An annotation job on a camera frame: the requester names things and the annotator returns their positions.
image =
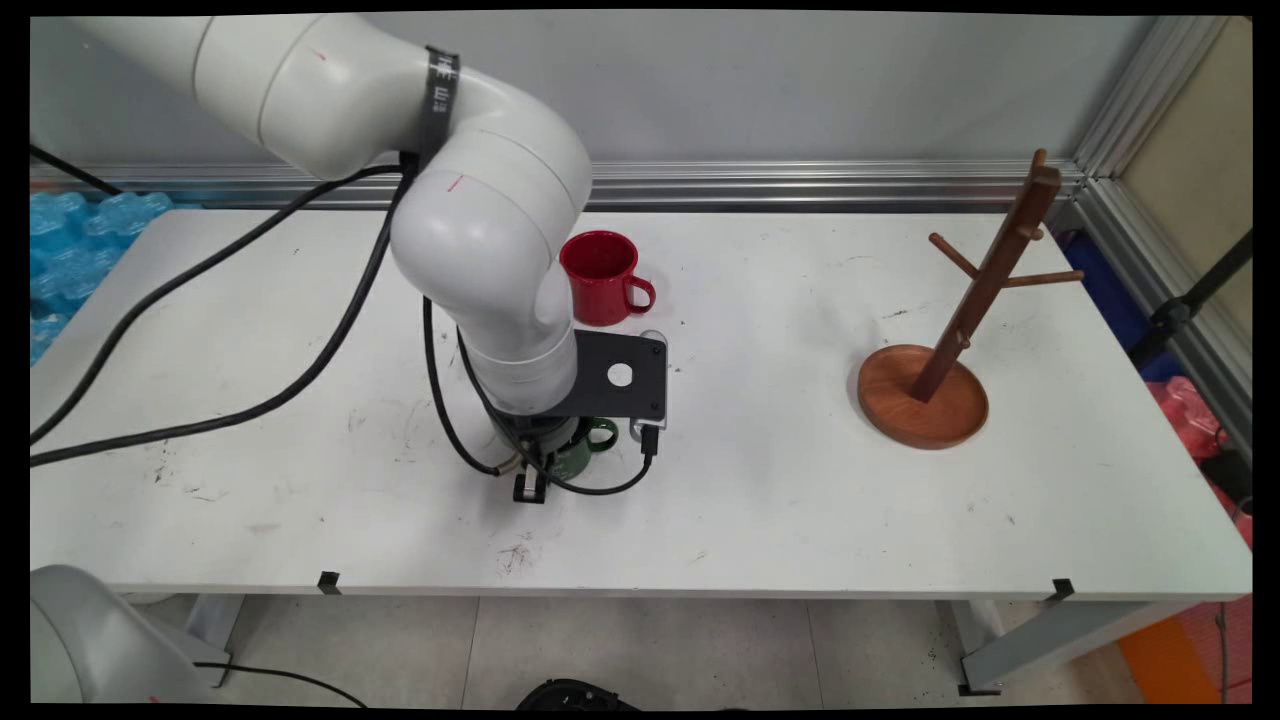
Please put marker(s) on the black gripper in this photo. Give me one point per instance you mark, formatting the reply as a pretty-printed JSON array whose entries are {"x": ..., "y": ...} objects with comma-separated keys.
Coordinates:
[{"x": 525, "y": 440}]

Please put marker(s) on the green mug with white print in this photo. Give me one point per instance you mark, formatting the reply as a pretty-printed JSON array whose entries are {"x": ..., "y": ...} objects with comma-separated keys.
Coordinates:
[{"x": 578, "y": 450}]

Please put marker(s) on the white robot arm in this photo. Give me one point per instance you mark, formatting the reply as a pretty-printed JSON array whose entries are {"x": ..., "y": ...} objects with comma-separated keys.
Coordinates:
[{"x": 480, "y": 240}]

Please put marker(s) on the red enamel mug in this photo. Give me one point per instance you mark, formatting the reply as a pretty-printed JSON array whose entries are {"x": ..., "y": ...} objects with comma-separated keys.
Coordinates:
[{"x": 612, "y": 290}]

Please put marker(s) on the black table edge clip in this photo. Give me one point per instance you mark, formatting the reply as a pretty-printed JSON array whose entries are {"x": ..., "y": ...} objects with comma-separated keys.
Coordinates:
[
  {"x": 329, "y": 583},
  {"x": 1062, "y": 590}
]

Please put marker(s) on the grey table leg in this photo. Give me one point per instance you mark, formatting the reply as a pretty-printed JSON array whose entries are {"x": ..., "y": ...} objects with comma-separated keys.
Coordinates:
[
  {"x": 215, "y": 625},
  {"x": 1050, "y": 640}
]

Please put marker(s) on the wooden mug tree stand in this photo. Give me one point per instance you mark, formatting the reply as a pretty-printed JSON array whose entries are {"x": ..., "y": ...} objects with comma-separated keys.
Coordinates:
[{"x": 920, "y": 405}]

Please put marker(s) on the blue bubble wrap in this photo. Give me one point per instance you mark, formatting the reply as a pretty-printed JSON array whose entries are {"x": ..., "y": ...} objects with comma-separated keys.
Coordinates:
[{"x": 70, "y": 260}]

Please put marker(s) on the blue plastic sheet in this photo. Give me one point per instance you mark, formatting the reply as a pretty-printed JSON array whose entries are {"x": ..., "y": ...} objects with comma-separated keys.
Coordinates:
[{"x": 1110, "y": 290}]

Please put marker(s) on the red plastic bag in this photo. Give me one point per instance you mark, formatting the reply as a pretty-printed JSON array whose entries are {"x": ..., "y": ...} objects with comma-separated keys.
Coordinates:
[{"x": 1180, "y": 420}]

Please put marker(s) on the black tripod pole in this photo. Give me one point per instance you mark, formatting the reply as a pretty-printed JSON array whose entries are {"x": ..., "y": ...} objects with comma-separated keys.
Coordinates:
[{"x": 1180, "y": 310}]

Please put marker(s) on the red mesh crate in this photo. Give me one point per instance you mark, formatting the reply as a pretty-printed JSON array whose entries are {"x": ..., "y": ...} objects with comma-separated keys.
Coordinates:
[{"x": 1238, "y": 640}]

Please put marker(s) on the beige partition panel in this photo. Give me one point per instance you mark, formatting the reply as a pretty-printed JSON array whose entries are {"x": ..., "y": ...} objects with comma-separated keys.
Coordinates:
[{"x": 1200, "y": 150}]

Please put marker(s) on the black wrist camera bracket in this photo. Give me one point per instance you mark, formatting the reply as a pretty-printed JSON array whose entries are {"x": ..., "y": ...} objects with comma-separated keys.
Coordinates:
[{"x": 600, "y": 400}]

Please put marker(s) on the aluminium frame rail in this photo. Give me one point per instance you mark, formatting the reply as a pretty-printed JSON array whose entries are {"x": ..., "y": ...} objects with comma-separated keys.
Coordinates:
[
  {"x": 1170, "y": 300},
  {"x": 800, "y": 185}
]

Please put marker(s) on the aluminium frame post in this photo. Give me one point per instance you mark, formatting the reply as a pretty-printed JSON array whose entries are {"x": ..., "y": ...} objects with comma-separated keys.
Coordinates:
[{"x": 1150, "y": 95}]

